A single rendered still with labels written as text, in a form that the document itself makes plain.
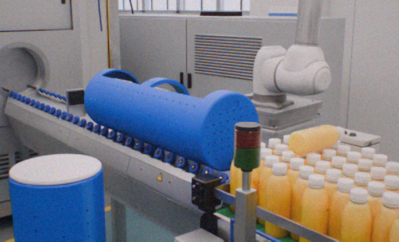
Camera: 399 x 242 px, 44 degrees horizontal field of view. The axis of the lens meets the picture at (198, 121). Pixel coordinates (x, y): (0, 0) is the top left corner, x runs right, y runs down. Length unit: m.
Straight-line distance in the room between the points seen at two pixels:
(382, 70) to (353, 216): 3.27
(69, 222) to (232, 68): 2.34
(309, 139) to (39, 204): 0.80
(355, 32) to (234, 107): 2.88
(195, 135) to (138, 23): 2.80
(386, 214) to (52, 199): 0.90
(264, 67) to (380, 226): 1.18
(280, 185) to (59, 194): 0.63
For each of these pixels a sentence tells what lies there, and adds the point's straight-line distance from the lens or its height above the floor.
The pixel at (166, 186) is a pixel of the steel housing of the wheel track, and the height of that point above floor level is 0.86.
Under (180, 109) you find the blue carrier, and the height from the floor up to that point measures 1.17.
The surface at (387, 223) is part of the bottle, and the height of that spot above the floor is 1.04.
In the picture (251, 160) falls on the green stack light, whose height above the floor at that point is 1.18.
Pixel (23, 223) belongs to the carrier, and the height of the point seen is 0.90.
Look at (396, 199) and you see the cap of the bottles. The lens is 1.23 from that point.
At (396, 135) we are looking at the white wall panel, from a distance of 4.47.
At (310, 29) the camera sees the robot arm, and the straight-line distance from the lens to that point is 2.15.
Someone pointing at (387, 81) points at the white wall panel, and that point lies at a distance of 4.43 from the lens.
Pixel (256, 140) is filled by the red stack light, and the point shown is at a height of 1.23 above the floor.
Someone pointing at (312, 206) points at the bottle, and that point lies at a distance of 1.30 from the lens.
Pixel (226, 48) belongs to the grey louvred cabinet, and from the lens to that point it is 3.67.
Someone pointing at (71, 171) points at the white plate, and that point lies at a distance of 1.57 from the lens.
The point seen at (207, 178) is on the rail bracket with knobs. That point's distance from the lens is 1.57.
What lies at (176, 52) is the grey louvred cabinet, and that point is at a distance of 4.05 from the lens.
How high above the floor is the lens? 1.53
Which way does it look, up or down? 13 degrees down
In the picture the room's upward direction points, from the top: straight up
